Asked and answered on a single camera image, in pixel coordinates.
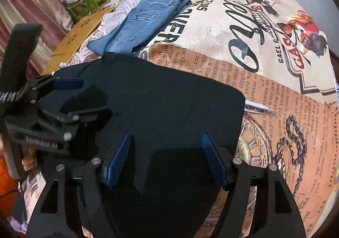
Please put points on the green patterned storage bag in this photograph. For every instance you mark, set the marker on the green patterned storage bag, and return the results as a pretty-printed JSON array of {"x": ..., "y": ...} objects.
[{"x": 92, "y": 2}]

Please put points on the black pants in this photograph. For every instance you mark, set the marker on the black pants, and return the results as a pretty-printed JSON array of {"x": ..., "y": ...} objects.
[{"x": 172, "y": 100}]

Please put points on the striped red curtain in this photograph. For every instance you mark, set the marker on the striped red curtain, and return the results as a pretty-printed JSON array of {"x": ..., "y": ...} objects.
[{"x": 26, "y": 10}]

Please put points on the person's left hand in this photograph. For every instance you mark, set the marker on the person's left hand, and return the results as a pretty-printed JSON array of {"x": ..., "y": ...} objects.
[{"x": 27, "y": 161}]

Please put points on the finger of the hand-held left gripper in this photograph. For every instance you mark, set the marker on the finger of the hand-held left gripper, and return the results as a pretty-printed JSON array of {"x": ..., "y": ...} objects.
[
  {"x": 87, "y": 118},
  {"x": 67, "y": 83}
]

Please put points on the orange cloth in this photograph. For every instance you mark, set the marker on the orange cloth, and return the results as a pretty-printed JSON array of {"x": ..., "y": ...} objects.
[{"x": 6, "y": 174}]

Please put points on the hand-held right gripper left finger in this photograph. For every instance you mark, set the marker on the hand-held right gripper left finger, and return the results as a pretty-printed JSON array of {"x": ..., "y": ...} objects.
[{"x": 117, "y": 161}]

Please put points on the bed with newspaper-print sheet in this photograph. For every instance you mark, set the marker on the bed with newspaper-print sheet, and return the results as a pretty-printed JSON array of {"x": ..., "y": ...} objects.
[{"x": 264, "y": 55}]

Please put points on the blue jeans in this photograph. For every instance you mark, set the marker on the blue jeans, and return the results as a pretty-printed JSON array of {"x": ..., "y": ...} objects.
[{"x": 140, "y": 23}]

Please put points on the wooden lap table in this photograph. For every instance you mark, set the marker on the wooden lap table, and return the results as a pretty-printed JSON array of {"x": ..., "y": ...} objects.
[{"x": 79, "y": 33}]

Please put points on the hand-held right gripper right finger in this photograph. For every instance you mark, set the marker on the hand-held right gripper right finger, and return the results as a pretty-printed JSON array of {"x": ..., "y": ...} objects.
[{"x": 214, "y": 163}]

